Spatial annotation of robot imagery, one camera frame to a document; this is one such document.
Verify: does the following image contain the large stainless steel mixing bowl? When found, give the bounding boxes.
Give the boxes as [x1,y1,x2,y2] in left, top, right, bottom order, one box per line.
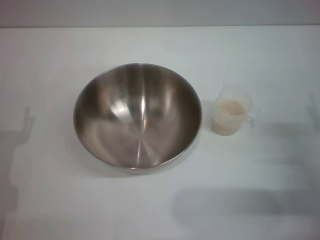
[72,62,203,176]

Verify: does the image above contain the uncooked rice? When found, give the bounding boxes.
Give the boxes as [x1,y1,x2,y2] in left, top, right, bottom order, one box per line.
[211,98,246,137]

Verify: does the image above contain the clear plastic measuring cup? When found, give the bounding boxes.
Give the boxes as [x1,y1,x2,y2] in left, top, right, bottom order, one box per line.
[210,84,256,137]

